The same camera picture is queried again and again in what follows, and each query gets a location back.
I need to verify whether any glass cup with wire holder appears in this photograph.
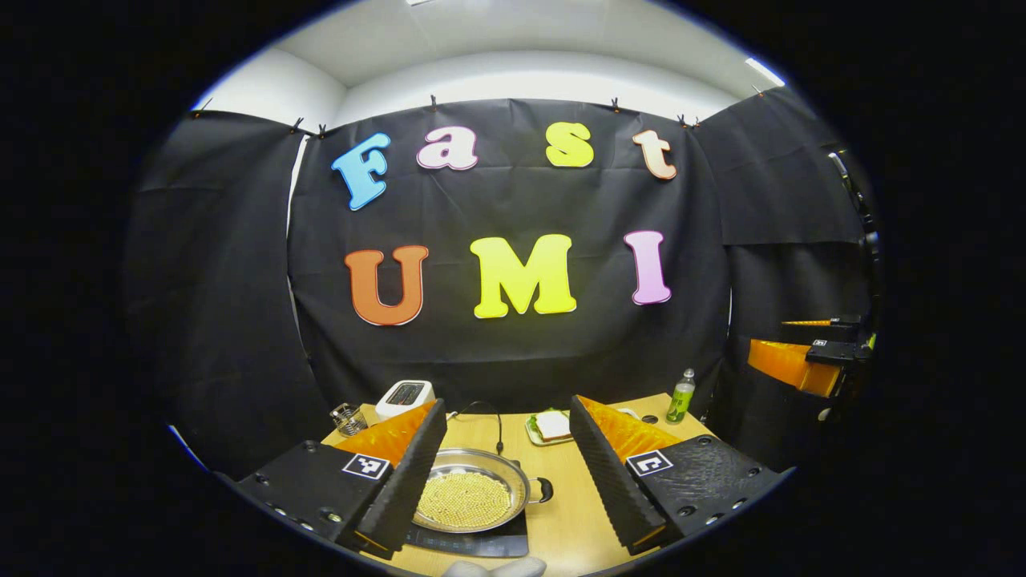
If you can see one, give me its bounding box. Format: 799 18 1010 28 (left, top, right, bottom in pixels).
330 403 368 438

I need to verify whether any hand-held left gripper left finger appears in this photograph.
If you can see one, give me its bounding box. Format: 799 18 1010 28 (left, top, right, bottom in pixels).
236 399 448 560

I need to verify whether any white toaster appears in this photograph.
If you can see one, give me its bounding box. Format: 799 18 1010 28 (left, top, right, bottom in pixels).
375 380 436 421

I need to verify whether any pile of soybeans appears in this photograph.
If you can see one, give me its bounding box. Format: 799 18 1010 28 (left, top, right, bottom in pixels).
417 471 512 528

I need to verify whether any black induction cooktop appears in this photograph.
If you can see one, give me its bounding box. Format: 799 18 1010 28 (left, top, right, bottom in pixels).
403 457 530 558

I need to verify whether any pale green plate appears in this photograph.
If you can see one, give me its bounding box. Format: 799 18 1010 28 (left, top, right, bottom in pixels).
525 410 574 446

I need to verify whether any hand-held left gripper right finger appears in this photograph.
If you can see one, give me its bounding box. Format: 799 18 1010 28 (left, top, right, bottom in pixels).
569 394 790 555

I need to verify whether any stainless steel pot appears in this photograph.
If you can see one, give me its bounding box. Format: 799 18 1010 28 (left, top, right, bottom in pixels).
413 447 554 535

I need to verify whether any black power cable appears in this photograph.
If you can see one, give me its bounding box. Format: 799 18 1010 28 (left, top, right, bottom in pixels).
449 401 506 455

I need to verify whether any green label drink bottle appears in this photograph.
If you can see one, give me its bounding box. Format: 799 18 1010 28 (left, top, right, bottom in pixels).
666 369 697 425

